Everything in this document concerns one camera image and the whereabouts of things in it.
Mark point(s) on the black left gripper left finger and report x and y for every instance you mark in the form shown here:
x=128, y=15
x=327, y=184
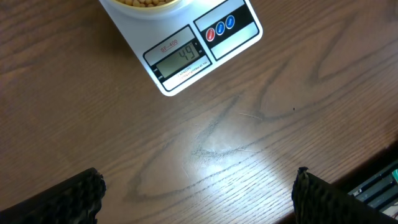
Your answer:
x=75, y=200

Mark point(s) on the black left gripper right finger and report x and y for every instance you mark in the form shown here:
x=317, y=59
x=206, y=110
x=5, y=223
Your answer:
x=318, y=202

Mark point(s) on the white digital kitchen scale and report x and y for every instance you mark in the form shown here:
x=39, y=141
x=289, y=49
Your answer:
x=181, y=41

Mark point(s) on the yellow plastic bowl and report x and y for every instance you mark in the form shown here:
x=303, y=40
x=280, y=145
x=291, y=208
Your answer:
x=143, y=8

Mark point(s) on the soybeans in yellow bowl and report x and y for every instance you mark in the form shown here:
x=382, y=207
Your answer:
x=145, y=3

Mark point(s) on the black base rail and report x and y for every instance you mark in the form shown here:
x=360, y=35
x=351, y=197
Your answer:
x=380, y=191

